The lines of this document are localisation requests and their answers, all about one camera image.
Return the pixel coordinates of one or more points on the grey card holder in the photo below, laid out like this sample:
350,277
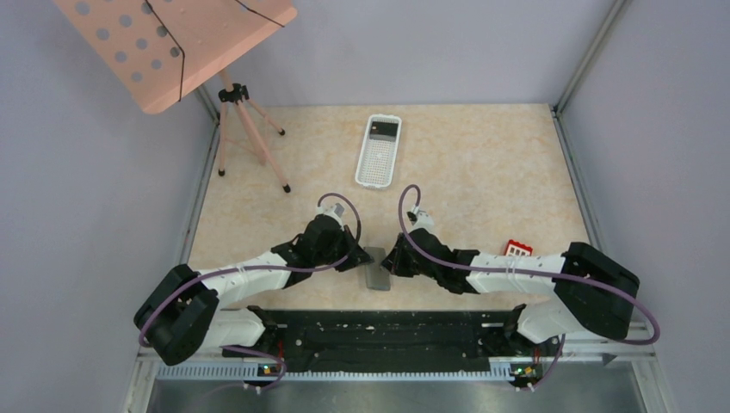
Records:
377,278

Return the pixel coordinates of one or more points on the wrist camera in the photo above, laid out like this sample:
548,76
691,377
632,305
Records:
421,220
334,211

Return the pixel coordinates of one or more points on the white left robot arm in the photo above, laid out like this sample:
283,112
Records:
191,310

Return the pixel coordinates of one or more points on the black card in tray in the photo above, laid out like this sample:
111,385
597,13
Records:
383,130

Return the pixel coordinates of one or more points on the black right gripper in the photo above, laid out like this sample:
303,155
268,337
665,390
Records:
394,261

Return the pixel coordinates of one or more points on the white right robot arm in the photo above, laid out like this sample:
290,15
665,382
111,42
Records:
582,288

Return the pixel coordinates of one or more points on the pink music stand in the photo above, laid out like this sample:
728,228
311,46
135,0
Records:
163,50

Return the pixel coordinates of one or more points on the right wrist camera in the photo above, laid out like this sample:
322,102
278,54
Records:
421,220

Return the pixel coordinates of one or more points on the white perforated plastic tray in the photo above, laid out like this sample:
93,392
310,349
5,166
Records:
376,162

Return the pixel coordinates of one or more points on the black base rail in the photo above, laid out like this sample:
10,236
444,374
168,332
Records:
395,341

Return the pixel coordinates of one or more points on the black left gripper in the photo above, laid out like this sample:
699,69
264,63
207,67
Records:
346,235

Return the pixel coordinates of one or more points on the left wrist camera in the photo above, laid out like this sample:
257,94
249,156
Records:
334,211

